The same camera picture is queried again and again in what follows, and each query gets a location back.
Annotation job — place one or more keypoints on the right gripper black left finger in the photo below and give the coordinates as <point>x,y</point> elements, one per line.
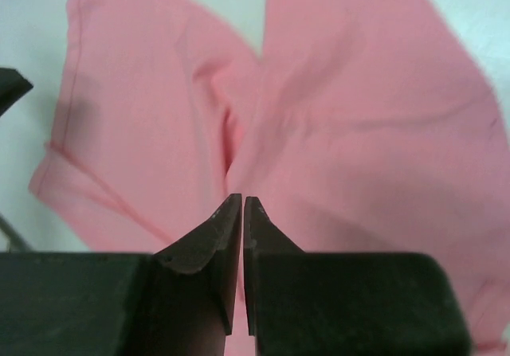
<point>179,301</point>

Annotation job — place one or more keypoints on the pink t shirt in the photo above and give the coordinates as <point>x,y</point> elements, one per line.
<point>363,125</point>

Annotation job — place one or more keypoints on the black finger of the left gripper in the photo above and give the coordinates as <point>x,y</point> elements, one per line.
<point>13,86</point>

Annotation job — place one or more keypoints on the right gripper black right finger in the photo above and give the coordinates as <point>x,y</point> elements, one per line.
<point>345,303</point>

